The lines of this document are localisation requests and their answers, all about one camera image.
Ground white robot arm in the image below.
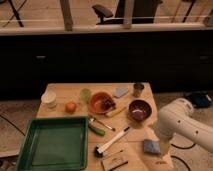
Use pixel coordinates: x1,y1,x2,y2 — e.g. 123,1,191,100
153,98,213,153

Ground light blue sponge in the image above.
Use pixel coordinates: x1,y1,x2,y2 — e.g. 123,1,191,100
113,87,128,98

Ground green plastic tray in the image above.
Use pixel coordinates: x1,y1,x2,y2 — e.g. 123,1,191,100
15,116,88,171

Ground maroon bowl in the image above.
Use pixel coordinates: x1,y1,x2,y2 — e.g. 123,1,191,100
129,100,152,122

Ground small wooden block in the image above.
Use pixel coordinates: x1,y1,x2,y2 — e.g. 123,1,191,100
101,150,128,171

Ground dark blue floor object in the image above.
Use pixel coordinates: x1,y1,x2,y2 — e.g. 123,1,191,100
185,92,212,108

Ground yellow banana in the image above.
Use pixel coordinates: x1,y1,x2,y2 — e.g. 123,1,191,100
106,107,126,118

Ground metal cup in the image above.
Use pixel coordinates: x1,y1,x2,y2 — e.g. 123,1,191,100
133,83,144,98

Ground green cucumber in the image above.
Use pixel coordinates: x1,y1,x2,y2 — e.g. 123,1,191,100
89,124,105,136

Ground dark grapes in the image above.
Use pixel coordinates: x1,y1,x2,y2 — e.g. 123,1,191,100
102,99,115,110

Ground metal spoon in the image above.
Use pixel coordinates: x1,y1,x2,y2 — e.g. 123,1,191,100
89,115,116,131

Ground orange bowl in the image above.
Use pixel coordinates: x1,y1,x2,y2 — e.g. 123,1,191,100
88,92,116,114

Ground green plastic cup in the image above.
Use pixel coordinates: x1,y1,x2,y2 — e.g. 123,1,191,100
80,88,91,103

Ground orange fruit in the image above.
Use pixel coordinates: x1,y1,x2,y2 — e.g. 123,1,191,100
65,101,77,113

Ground white cup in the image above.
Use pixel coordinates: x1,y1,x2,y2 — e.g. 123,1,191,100
41,91,56,108

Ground black office chair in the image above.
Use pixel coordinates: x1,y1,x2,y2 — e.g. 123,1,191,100
92,0,162,25

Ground white handled dish brush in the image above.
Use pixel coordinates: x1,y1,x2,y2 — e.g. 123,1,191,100
94,127,130,157

